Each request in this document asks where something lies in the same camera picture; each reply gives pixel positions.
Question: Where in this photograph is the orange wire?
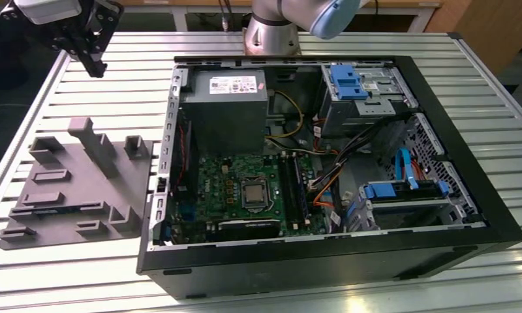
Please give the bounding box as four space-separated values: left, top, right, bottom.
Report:
311 175 344 209

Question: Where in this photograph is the CPU socket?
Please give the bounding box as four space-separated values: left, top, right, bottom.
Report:
239 175 273 215

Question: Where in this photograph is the metal optical drive cage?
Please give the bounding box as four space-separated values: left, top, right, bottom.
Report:
319 63 418 138

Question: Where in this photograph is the hard disk in blue carrier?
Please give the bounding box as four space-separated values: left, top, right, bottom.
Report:
357 180 452 205

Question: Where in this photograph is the grey parts rack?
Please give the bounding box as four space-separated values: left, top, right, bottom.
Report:
0 117 156 251

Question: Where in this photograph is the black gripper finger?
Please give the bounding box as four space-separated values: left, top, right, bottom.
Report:
0 0 98 78
88 0 125 79

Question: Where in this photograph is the black wire bundle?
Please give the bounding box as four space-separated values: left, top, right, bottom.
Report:
332 113 408 166

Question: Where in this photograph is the RAM stick with black chips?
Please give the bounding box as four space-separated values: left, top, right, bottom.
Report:
30 205 101 215

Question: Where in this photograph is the wooden cabinet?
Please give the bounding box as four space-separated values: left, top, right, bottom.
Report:
423 0 522 78

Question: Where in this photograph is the thin hanging cable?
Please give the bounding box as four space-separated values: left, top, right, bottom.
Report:
217 0 232 33

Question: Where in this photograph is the wooden top white desk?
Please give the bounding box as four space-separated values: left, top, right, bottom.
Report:
121 0 444 33

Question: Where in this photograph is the blue drive latch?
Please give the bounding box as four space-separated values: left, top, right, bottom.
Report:
329 65 370 101

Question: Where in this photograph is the grey power supply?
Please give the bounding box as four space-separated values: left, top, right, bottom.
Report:
180 70 271 157

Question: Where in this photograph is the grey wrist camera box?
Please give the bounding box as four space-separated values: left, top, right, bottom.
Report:
14 0 84 25

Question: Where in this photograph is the yellow power wire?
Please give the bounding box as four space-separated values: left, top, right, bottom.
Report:
264 90 304 142

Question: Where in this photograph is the silver CPU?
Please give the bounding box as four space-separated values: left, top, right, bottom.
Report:
241 185 268 203

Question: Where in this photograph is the blue flat data wire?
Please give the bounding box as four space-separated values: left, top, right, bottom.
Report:
394 148 420 190

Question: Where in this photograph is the metal disk bay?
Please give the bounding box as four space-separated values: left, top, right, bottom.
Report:
357 182 483 231

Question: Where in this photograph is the installed RAM stick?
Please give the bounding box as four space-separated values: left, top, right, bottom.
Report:
291 156 311 226

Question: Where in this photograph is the black graphics card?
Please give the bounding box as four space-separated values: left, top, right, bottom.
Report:
205 218 283 242

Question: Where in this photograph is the black PC case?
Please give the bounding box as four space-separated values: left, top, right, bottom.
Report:
134 55 522 301

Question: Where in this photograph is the green motherboard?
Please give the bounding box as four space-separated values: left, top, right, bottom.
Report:
173 153 331 244

